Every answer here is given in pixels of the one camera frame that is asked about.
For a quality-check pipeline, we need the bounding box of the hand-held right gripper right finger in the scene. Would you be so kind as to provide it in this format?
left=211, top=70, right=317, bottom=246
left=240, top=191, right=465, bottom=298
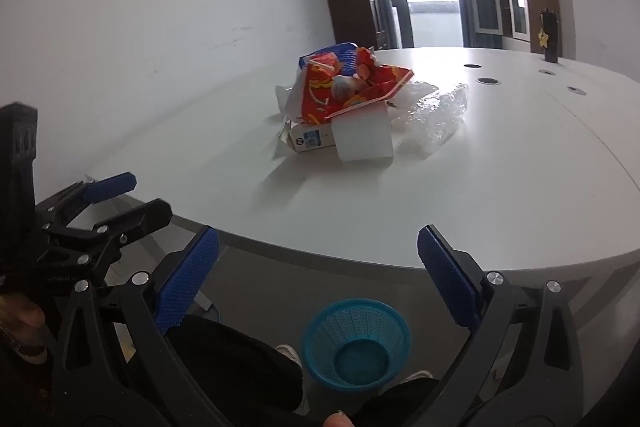
left=416, top=224, right=586, bottom=427

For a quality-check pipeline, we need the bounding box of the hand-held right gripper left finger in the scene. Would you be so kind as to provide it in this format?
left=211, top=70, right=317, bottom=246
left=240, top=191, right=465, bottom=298
left=50, top=226, right=231, bottom=427

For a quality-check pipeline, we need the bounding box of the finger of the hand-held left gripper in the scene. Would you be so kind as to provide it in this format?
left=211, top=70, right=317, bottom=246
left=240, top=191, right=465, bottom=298
left=42, top=198, right=174, bottom=269
left=35, top=173, right=138, bottom=228

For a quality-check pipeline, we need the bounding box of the blue plastic basket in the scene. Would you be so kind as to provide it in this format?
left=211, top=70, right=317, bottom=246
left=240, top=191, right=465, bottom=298
left=302, top=298, right=412, bottom=392

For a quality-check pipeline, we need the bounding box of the clear plastic bag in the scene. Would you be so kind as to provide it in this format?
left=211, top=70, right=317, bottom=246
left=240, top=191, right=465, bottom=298
left=391, top=83, right=471, bottom=158

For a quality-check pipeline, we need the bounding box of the white carton box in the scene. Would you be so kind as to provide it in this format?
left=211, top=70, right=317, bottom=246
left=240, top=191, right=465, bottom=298
left=331, top=103, right=395, bottom=166

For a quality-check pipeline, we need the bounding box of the small white box blue label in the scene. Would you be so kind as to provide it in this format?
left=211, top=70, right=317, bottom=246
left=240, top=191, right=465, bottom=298
left=286, top=122, right=337, bottom=154

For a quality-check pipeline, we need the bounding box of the clear plastic wrap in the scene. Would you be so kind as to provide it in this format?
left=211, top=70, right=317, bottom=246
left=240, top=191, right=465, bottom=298
left=400, top=81, right=438, bottom=105

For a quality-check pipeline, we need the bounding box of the red snack bag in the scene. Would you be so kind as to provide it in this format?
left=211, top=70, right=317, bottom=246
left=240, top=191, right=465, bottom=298
left=300, top=49, right=415, bottom=125

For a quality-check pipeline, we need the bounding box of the blue white snack packet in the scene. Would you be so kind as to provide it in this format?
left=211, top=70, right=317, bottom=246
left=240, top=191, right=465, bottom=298
left=298, top=42, right=360, bottom=75

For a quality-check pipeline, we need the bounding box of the person's left hand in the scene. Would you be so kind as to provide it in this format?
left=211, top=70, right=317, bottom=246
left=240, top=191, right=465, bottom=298
left=0, top=294, right=48, bottom=360

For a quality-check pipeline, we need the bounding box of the white left shoe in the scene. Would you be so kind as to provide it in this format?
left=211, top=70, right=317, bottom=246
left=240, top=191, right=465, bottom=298
left=275, top=343, right=312, bottom=414

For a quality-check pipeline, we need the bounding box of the black tumbler with yellow star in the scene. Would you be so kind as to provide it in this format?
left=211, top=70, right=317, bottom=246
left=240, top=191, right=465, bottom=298
left=537, top=9, right=561, bottom=64

